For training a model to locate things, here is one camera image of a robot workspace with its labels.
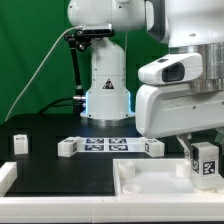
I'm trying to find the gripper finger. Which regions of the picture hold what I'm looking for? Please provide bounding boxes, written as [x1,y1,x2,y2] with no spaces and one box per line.
[176,133,193,160]

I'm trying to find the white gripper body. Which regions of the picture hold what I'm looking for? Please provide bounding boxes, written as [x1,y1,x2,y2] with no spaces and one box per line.
[135,53,224,138]

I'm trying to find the white square table top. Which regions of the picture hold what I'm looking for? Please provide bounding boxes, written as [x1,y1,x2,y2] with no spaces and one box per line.
[112,157,224,198]

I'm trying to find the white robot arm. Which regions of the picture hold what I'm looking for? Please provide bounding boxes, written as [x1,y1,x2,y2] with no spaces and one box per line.
[68,0,224,158]

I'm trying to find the printed marker tag sheet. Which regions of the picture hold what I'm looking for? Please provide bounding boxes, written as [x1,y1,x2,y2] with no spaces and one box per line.
[78,138,144,153]

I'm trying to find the black base cables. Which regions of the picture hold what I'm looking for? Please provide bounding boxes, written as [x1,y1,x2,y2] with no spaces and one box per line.
[38,97,83,115]

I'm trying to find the black depth camera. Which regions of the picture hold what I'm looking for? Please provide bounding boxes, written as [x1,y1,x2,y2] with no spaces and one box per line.
[82,24,114,37]

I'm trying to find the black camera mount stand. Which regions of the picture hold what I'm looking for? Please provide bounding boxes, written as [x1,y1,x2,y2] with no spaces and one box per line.
[64,31,91,117]

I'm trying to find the white camera cable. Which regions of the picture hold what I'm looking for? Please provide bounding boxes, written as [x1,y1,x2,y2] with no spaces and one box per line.
[4,25,84,122]

